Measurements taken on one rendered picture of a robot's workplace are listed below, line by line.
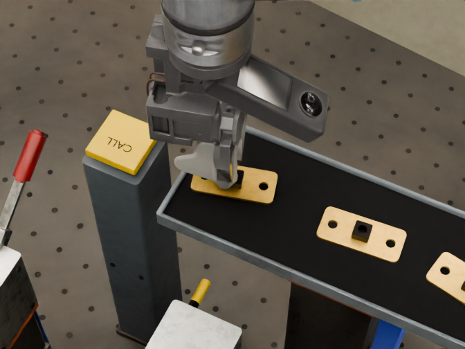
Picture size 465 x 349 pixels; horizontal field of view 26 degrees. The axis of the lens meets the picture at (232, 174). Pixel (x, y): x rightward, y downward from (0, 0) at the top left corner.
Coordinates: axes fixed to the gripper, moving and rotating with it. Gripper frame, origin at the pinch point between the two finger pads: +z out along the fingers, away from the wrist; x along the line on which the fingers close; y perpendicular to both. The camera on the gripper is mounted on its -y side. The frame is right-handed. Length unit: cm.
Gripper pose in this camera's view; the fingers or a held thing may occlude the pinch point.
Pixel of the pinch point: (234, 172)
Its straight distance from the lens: 100.3
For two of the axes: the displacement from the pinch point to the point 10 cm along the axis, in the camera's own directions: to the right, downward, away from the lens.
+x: -2.0, 8.2, -5.3
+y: -9.8, -1.6, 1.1
